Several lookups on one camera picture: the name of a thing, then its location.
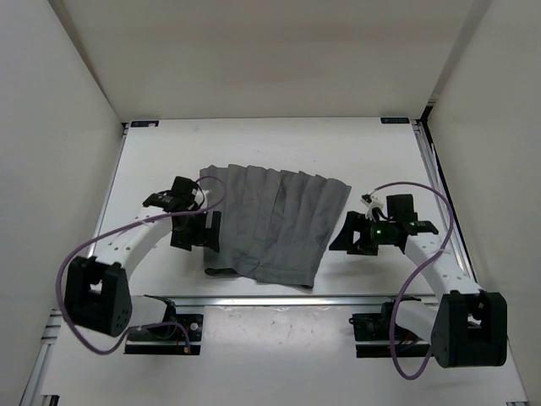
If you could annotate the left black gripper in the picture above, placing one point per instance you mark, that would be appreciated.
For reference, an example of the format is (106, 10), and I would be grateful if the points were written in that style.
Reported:
(204, 236)

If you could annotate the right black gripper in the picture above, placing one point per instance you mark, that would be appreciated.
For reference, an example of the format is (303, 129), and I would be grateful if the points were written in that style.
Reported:
(354, 222)

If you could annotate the grey pleated skirt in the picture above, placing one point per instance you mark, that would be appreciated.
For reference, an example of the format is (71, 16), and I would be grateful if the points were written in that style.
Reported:
(275, 225)

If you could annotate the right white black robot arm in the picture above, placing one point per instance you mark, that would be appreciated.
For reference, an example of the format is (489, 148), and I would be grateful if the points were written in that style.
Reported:
(469, 326)

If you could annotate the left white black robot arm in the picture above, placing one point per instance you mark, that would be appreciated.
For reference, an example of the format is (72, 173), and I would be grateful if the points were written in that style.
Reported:
(94, 291)

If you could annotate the right blue label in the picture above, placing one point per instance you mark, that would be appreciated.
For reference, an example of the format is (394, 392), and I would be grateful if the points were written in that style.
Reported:
(394, 120)

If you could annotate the blue label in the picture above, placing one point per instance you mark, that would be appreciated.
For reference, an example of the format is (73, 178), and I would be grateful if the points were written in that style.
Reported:
(394, 120)
(144, 123)

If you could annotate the left blue label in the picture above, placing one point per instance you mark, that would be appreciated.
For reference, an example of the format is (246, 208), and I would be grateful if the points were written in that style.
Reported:
(144, 123)

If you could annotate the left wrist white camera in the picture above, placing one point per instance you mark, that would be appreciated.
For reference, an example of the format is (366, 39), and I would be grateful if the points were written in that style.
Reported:
(201, 199)

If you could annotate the wrist white camera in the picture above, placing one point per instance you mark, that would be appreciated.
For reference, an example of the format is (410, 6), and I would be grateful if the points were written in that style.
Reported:
(374, 208)
(201, 199)

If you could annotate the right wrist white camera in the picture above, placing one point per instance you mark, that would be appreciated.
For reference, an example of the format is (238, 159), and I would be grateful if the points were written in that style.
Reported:
(374, 208)

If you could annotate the aluminium front rail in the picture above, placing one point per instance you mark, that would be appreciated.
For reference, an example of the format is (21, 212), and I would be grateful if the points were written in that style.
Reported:
(280, 301)

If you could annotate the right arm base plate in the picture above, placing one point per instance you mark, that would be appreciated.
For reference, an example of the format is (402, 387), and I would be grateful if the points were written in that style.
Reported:
(372, 339)

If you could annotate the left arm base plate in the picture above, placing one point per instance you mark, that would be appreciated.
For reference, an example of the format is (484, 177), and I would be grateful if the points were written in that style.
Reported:
(182, 337)

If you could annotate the right aluminium frame rail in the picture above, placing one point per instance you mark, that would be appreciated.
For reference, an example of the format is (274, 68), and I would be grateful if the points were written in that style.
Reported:
(437, 180)

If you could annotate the aluminium frame rail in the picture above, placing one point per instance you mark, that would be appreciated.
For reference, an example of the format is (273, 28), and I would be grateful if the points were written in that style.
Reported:
(32, 394)
(437, 180)

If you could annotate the left aluminium frame rail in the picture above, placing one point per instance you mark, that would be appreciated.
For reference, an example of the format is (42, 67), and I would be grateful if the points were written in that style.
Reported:
(32, 394)

